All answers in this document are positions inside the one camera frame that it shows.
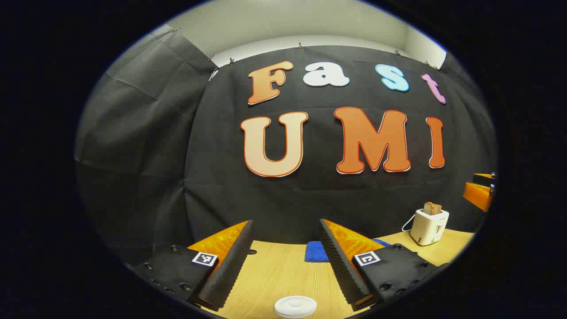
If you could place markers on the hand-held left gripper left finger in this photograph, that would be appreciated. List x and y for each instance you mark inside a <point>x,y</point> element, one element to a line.
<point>230,270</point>

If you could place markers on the white toaster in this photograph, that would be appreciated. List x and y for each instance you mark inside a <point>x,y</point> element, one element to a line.
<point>427,228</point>

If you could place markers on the blue folded towel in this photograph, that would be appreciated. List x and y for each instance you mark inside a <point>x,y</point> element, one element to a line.
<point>315,252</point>

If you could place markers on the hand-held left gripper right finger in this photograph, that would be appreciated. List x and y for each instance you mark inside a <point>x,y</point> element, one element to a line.
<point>341,270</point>

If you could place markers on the toasted bread slice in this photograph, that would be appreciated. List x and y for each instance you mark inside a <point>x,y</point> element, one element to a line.
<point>432,208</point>

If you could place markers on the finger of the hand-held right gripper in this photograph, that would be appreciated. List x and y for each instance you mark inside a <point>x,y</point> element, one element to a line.
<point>483,178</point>
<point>478,195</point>

